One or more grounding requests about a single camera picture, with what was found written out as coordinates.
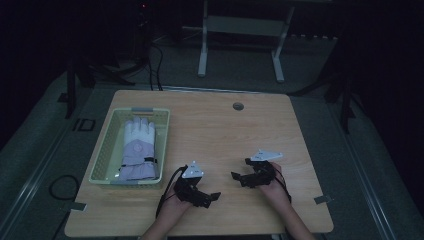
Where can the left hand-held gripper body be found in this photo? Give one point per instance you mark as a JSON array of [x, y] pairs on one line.
[[191, 191]]

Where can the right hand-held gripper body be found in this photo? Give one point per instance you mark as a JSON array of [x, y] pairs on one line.
[[261, 173]]

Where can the lavender white ski glove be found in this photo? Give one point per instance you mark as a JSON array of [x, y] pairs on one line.
[[138, 146]]

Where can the pale green plastic basket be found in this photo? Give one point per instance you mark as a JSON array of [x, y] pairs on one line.
[[106, 150]]

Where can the person's left hand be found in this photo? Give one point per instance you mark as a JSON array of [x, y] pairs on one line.
[[175, 206]]

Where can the person's right hand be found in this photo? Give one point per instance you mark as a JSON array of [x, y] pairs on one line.
[[276, 193]]

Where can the grey tape piece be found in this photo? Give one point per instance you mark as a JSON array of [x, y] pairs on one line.
[[78, 206], [322, 199]]

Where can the black metal stand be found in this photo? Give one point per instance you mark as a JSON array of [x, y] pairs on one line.
[[71, 86], [345, 96]]

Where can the black rectangular floor marker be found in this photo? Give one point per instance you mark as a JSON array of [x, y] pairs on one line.
[[85, 124]]

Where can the white metal desk frame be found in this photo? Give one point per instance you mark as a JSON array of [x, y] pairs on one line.
[[245, 26]]

